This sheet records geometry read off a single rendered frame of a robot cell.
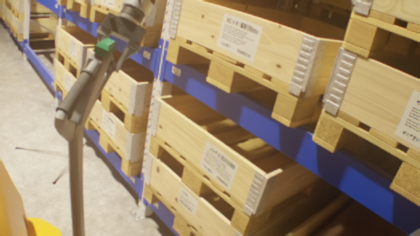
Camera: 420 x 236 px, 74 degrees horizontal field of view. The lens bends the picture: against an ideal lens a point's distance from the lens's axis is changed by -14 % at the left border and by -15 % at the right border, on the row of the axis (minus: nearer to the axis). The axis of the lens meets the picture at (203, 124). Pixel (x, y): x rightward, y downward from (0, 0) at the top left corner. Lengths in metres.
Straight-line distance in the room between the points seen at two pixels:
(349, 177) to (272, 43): 0.56
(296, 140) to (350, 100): 0.30
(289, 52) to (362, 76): 0.28
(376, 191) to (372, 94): 0.33
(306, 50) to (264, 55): 0.18
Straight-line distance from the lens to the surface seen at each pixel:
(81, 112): 0.90
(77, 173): 1.04
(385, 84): 1.03
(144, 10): 0.99
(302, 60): 1.14
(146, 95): 1.99
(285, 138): 1.28
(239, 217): 1.46
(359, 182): 1.17
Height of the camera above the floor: 1.62
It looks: 25 degrees down
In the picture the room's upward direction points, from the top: 12 degrees clockwise
